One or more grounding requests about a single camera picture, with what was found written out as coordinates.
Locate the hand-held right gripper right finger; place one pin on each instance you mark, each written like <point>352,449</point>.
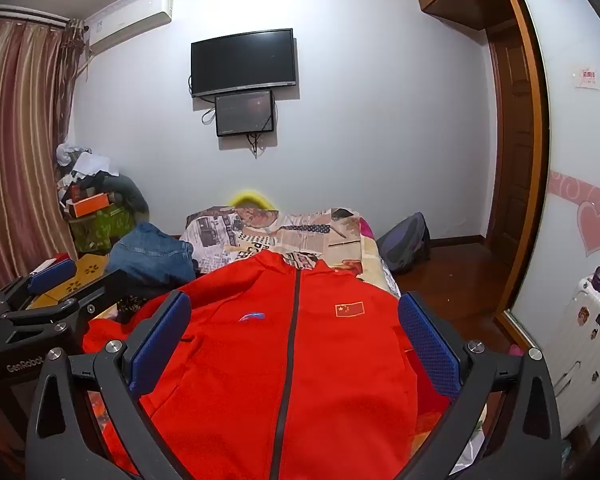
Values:
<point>430,345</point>

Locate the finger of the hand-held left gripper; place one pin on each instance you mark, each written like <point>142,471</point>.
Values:
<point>115,285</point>
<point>50,276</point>

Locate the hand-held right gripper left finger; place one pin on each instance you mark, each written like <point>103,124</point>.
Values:
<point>159,342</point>

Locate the red zip jacket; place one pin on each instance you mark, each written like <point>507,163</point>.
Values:
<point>330,385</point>

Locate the red object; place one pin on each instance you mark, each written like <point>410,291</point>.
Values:
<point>61,258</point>

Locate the yellow wooden stool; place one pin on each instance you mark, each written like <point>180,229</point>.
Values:
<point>87,267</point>

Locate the blue jeans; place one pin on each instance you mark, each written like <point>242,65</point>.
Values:
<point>150,257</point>

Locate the orange box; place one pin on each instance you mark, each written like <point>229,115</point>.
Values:
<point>89,205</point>

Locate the grey garment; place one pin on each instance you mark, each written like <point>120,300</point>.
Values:
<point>130,192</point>

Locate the dark backpack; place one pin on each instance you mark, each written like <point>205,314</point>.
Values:
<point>405,242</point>

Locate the white crumpled cloth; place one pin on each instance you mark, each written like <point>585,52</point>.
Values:
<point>87,162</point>

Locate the striped brown curtain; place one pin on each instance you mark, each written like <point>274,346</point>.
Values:
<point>20,150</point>

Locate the white suitcase with stickers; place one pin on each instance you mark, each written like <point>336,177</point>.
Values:
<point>585,350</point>

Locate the yellow cushion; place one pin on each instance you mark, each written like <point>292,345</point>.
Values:
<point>252,199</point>

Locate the printed blanket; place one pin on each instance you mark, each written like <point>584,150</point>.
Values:
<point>290,232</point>

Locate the brown wooden door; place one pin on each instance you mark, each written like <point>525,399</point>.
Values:
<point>512,150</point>

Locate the small black monitor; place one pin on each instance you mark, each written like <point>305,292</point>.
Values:
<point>245,112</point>

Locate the white wardrobe sliding door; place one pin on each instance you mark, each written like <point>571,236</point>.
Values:
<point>575,160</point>

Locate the white air conditioner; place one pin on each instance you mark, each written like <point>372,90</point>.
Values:
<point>130,22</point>

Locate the white paper sticker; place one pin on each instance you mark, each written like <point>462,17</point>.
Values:
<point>586,77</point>

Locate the black wall television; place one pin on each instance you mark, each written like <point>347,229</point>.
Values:
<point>244,62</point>

